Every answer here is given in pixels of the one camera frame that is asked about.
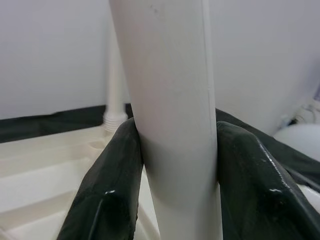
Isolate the white plastic table leg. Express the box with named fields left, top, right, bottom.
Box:
left=102, top=22, right=130, bottom=137
left=108, top=0, right=225, bottom=240

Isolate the white plastic table top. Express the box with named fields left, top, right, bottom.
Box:
left=0, top=126, right=162, bottom=240

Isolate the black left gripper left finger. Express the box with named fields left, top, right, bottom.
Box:
left=56, top=117, right=145, bottom=240

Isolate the black table cloth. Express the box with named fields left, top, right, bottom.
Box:
left=0, top=103, right=320, bottom=191

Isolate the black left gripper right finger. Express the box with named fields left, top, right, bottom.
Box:
left=216, top=120, right=320, bottom=240

